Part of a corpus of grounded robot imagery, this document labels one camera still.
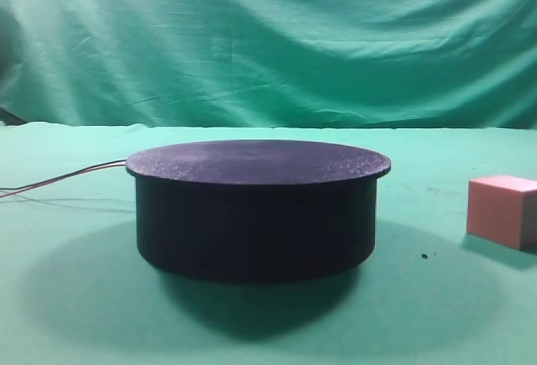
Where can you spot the black round turntable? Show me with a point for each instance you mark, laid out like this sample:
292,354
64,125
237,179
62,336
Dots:
256,211

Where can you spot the pink cube block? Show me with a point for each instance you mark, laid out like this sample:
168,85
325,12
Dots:
502,209

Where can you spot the green backdrop cloth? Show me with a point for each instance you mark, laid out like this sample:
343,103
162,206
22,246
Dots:
271,63

